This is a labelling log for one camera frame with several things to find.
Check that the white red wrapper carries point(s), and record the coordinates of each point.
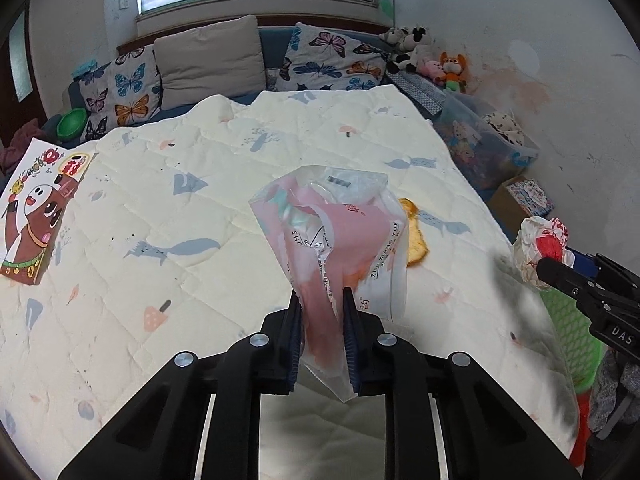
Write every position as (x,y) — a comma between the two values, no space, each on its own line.
(535,245)

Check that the green plastic basket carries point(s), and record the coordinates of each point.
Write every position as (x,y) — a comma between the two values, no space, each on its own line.
(570,330)

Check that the black white cow plush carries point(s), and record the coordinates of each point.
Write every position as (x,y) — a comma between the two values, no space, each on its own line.
(412,52)

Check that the teal plastic item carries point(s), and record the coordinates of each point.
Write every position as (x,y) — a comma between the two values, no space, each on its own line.
(85,68)

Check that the dark brown door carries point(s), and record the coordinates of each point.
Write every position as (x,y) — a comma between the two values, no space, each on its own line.
(17,75)

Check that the pink printed plastic bag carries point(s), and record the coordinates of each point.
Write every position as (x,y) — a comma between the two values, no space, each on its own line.
(350,230)

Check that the grey fuzzy cloth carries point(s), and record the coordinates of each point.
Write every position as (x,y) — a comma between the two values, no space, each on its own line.
(607,390)

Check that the pink plush toy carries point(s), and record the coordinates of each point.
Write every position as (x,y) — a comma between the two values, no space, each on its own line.
(431,70)

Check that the maroon cloth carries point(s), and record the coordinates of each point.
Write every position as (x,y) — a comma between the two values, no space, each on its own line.
(20,145)

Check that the blue sofa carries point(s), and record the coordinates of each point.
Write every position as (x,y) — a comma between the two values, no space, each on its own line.
(272,50)

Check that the large butterfly print pillow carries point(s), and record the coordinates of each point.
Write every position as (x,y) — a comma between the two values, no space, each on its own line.
(132,87)

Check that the small butterfly print pillow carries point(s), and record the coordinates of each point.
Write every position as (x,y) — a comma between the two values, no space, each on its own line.
(97,105)

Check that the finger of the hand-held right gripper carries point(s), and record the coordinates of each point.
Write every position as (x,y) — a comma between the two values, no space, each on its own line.
(557,271)
(582,261)

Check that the cardboard box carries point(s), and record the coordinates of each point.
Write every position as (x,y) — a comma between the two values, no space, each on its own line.
(525,200)

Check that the orange fox plush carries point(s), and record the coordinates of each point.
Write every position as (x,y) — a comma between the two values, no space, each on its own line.
(452,72)

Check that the spotted white cloth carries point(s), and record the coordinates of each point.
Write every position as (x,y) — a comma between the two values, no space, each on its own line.
(505,127)

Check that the wide butterfly print pillow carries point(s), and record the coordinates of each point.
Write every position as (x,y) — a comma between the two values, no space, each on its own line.
(330,55)

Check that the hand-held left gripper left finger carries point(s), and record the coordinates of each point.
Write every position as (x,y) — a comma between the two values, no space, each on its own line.
(295,350)

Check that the clear storage bin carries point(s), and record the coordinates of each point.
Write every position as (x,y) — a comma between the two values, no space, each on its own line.
(475,150)

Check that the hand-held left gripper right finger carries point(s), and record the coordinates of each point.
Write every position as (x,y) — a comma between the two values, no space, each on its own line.
(350,340)

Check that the blue patterned cloth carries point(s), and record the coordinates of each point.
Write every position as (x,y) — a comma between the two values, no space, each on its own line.
(417,92)

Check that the green bowl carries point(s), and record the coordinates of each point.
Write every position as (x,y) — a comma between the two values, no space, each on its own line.
(70,125)

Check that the grey plush toy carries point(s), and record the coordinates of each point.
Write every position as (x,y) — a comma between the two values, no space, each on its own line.
(391,36)

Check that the red plastic object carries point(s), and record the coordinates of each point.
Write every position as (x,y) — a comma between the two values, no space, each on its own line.
(581,425)

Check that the beige cushion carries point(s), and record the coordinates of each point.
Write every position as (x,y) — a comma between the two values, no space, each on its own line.
(210,60)

